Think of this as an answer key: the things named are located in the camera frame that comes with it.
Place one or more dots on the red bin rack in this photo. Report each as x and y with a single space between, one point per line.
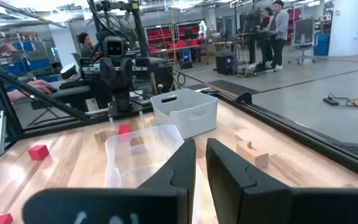
158 37
188 32

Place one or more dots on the pale grey plastic bin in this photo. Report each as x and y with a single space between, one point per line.
185 112

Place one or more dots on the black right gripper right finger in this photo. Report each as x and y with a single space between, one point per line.
244 199

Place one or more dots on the grey office chair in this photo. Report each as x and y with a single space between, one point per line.
303 34

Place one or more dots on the black frame clamp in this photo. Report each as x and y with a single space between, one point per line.
243 98

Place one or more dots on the red wedge block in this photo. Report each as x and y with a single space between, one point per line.
124 128

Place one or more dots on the black computer tower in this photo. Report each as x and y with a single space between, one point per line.
226 63

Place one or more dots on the black aluminium table frame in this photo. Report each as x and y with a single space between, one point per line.
291 129

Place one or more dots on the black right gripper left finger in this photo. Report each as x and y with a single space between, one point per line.
166 202

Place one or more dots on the clear plastic container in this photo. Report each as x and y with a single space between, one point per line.
135 155

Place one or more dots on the red cube block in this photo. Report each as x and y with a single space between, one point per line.
38 152

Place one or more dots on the notched wooden block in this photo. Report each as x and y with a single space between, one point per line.
252 155

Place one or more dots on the blue bin shelf rack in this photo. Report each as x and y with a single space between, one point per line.
26 63

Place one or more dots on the person's hand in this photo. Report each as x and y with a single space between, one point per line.
40 86

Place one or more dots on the white pillar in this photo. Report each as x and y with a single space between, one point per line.
348 28

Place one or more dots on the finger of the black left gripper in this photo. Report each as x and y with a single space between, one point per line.
115 104
125 102

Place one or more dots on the seated person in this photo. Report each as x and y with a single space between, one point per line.
87 46

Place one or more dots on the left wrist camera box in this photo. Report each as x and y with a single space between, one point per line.
114 46

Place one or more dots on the blue cabinet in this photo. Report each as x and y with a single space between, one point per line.
322 45

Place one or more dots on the short wooden block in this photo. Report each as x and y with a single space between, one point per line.
135 141

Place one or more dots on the long wooden block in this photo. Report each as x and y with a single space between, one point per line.
104 136

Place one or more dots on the standing person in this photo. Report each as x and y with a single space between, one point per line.
266 31
280 28
253 18

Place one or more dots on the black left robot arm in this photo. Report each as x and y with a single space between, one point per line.
149 68

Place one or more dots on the black power strip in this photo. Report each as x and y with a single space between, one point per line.
330 101

